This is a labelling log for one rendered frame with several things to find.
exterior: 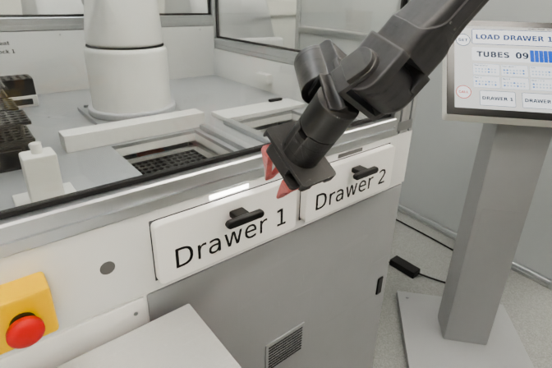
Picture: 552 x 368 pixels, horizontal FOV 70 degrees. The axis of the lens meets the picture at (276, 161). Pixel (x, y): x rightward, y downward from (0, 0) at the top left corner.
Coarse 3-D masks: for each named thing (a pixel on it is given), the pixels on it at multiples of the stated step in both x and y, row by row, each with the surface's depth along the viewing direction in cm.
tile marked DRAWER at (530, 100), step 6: (522, 96) 108; (528, 96) 108; (534, 96) 108; (540, 96) 108; (546, 96) 108; (522, 102) 108; (528, 102) 108; (534, 102) 108; (540, 102) 107; (546, 102) 107; (540, 108) 107; (546, 108) 107
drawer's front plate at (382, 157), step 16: (352, 160) 85; (368, 160) 89; (384, 160) 93; (336, 176) 84; (352, 176) 87; (368, 176) 91; (384, 176) 96; (304, 192) 80; (320, 192) 82; (336, 192) 85; (368, 192) 93; (304, 208) 81; (336, 208) 87
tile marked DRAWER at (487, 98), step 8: (480, 96) 110; (488, 96) 110; (496, 96) 109; (504, 96) 109; (512, 96) 109; (480, 104) 109; (488, 104) 109; (496, 104) 108; (504, 104) 108; (512, 104) 108
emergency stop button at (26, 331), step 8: (16, 320) 46; (24, 320) 46; (32, 320) 47; (40, 320) 48; (8, 328) 46; (16, 328) 46; (24, 328) 46; (32, 328) 47; (40, 328) 47; (8, 336) 46; (16, 336) 46; (24, 336) 46; (32, 336) 47; (40, 336) 48; (8, 344) 46; (16, 344) 46; (24, 344) 47; (32, 344) 47
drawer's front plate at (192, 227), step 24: (264, 192) 72; (168, 216) 62; (192, 216) 63; (216, 216) 66; (264, 216) 74; (288, 216) 78; (168, 240) 62; (192, 240) 65; (240, 240) 72; (168, 264) 63; (192, 264) 66
